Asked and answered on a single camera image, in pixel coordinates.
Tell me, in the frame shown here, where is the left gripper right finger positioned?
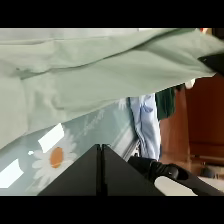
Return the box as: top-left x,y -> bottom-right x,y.
101,143 -> 167,197

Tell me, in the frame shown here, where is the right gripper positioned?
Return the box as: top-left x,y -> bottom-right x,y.
197,52 -> 224,78

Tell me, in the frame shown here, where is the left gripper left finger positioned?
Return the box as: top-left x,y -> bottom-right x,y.
37,143 -> 102,197

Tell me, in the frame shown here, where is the pale green shirt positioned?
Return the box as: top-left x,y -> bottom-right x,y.
0,28 -> 224,151

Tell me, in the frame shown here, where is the light blue garment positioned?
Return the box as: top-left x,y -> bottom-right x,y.
127,93 -> 162,161

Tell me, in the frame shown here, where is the dark green garment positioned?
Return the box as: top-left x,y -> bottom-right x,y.
154,85 -> 178,121

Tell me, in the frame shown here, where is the silver frame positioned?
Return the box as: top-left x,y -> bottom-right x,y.
121,138 -> 141,162

